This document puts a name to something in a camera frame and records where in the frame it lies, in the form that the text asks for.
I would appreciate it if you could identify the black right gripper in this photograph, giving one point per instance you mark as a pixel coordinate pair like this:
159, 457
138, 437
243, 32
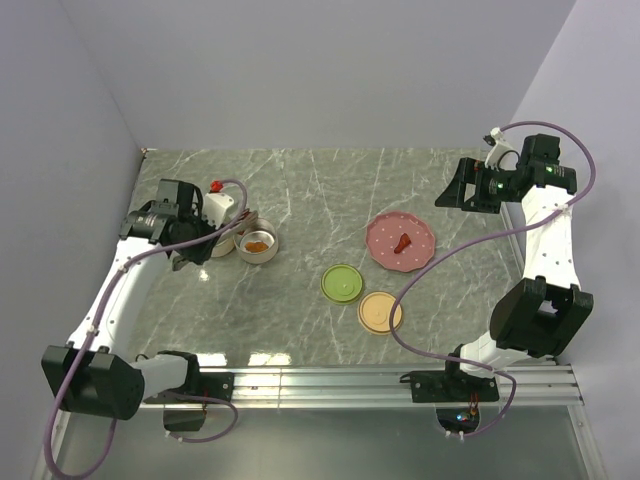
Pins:
472, 172

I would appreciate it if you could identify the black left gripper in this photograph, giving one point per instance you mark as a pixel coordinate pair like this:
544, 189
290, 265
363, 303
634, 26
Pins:
200, 254

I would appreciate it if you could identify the orange fried food piece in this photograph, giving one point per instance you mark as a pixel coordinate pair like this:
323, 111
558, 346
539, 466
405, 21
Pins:
256, 247

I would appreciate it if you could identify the red sausage piece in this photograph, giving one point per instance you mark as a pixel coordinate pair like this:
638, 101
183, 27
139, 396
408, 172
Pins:
403, 243

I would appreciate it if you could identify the steel food tongs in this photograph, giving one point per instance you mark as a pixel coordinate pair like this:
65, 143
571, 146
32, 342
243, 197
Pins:
247, 219

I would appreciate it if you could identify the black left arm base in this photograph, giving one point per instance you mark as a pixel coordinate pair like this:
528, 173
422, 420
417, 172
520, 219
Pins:
186, 410

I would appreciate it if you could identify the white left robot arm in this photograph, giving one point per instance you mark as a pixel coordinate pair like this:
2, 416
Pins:
90, 374

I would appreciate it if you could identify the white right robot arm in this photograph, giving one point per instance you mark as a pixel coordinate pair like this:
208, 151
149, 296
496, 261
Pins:
545, 309

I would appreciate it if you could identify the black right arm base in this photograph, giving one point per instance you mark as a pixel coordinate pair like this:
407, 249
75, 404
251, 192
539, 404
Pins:
457, 399

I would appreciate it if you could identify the cream steel round container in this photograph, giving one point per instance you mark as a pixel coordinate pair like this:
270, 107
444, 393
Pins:
225, 245

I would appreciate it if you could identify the pink dotted plate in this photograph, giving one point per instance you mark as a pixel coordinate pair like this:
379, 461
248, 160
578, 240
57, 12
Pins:
382, 235

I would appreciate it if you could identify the beige round lid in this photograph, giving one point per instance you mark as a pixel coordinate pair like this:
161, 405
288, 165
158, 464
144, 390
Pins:
374, 310

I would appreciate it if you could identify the green round lid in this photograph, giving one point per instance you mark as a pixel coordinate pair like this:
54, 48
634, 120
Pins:
342, 284

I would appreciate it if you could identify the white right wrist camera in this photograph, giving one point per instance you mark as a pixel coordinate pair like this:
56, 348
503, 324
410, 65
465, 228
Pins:
499, 148

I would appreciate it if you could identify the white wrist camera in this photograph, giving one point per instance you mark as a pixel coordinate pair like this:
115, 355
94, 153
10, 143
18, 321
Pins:
499, 148
216, 207

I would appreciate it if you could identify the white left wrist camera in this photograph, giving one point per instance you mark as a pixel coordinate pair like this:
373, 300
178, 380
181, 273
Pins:
216, 207

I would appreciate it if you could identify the aluminium mounting rail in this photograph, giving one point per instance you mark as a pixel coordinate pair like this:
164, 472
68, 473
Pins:
316, 395

